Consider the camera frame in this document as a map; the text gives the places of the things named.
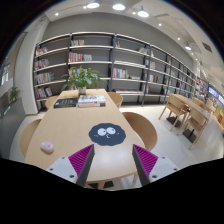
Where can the black book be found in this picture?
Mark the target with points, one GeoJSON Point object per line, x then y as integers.
{"type": "Point", "coordinates": [67, 102]}

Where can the wooden chair far left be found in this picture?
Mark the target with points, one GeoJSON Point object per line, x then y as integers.
{"type": "Point", "coordinates": [50, 101]}

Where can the long wooden table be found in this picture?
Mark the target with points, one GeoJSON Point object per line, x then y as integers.
{"type": "Point", "coordinates": [68, 130]}

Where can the white computer mouse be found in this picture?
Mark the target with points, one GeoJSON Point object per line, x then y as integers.
{"type": "Point", "coordinates": [47, 147]}

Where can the large grey bookshelf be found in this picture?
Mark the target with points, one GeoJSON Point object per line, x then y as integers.
{"type": "Point", "coordinates": [139, 71]}

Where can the wooden chair near left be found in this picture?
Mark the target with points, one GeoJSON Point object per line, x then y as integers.
{"type": "Point", "coordinates": [27, 135]}

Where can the wooden chair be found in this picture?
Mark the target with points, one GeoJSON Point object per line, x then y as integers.
{"type": "Point", "coordinates": [116, 97]}
{"type": "Point", "coordinates": [27, 135]}
{"type": "Point", "coordinates": [50, 101]}
{"type": "Point", "coordinates": [143, 127]}

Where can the wooden chair far right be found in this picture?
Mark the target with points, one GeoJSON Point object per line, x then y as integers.
{"type": "Point", "coordinates": [116, 97]}

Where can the small plant at left wall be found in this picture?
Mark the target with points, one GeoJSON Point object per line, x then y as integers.
{"type": "Point", "coordinates": [14, 93]}

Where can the wooden armchair front right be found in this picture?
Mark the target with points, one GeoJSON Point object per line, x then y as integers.
{"type": "Point", "coordinates": [197, 120]}

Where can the white and red book stack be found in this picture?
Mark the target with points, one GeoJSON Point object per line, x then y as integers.
{"type": "Point", "coordinates": [91, 101]}

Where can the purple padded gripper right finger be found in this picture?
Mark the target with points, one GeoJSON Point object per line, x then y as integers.
{"type": "Point", "coordinates": [150, 167]}

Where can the wooden chair near right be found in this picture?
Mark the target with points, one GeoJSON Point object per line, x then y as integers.
{"type": "Point", "coordinates": [143, 127]}

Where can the green potted plant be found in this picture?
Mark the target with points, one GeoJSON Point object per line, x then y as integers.
{"type": "Point", "coordinates": [81, 78]}

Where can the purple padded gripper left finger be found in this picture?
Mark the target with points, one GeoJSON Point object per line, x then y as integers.
{"type": "Point", "coordinates": [74, 168]}

